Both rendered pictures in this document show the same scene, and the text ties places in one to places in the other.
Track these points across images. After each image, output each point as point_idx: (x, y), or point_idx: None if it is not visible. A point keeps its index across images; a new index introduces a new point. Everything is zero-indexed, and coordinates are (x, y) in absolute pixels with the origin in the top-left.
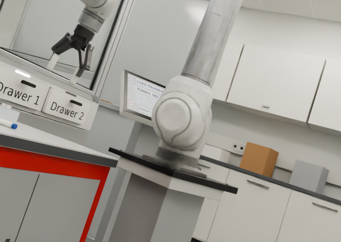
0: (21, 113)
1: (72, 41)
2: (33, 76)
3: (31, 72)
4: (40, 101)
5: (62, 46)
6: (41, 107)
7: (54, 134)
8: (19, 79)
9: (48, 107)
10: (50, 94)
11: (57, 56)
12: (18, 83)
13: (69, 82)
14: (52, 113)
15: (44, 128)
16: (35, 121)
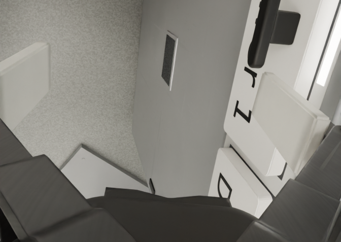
0: (235, 65)
1: (250, 224)
2: (317, 105)
3: (334, 91)
4: (238, 129)
5: (334, 168)
6: (237, 148)
7: (196, 185)
8: None
9: (225, 165)
10: (246, 183)
11: (300, 141)
12: (294, 0)
13: (43, 41)
14: (213, 179)
15: (206, 156)
16: (218, 123)
